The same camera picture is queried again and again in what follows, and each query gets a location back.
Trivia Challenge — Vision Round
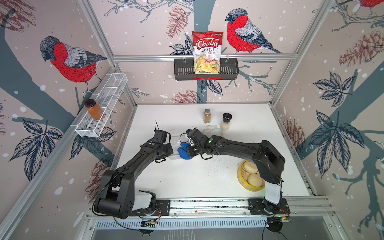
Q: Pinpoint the clear plastic lunch box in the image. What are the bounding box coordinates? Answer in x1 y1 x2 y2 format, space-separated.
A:
170 134 190 160

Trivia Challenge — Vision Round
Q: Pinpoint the clear lunch box lid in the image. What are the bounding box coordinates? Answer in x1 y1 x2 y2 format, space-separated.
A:
203 125 224 138

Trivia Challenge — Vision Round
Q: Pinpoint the blue cloth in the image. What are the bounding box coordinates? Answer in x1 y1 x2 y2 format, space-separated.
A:
178 143 192 160

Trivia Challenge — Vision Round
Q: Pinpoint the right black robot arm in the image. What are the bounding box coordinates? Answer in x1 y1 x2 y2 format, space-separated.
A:
186 128 286 216

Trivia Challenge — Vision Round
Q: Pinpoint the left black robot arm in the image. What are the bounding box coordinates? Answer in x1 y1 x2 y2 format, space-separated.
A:
92 130 174 219

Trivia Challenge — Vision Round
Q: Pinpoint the brown spice jar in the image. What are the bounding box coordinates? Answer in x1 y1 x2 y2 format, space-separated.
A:
204 109 212 124

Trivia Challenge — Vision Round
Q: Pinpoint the black cap salt shaker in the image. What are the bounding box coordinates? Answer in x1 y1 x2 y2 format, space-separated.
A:
221 113 232 131

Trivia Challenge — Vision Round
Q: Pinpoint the upper white steamed bun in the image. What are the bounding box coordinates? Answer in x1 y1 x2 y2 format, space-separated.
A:
243 161 259 174

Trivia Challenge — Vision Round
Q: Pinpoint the white steamed bun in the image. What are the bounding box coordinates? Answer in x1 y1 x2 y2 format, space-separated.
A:
243 161 259 174
247 174 264 188

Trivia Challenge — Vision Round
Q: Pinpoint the lower white steamed bun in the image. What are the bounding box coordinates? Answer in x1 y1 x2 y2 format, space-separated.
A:
247 174 264 188

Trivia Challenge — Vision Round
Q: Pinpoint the orange sauce bottle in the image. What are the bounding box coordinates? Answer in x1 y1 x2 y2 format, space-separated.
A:
85 99 104 120

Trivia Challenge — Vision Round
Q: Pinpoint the red cassava chips bag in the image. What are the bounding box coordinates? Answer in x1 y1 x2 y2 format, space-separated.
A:
192 31 223 75

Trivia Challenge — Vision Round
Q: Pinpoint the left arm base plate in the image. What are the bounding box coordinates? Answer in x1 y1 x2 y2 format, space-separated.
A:
129 200 171 218

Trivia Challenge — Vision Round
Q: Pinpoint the black wall basket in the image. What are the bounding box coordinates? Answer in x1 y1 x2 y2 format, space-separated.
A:
174 58 239 81

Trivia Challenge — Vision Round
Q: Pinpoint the white wire mesh shelf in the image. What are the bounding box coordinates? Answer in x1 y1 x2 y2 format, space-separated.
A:
75 73 128 138

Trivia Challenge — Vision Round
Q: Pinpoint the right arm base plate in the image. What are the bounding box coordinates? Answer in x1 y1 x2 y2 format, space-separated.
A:
248 198 291 216

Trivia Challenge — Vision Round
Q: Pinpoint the right black cable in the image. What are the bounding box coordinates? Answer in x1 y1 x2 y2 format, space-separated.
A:
261 209 289 240

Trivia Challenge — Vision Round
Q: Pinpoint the black cable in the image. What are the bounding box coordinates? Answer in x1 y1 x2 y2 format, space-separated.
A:
91 203 163 235
261 209 289 240

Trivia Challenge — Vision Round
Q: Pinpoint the left black cable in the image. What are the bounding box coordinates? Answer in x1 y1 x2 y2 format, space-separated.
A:
91 203 163 235

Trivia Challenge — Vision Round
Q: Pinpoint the aluminium front rail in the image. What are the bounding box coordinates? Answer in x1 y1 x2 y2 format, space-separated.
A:
162 196 336 218

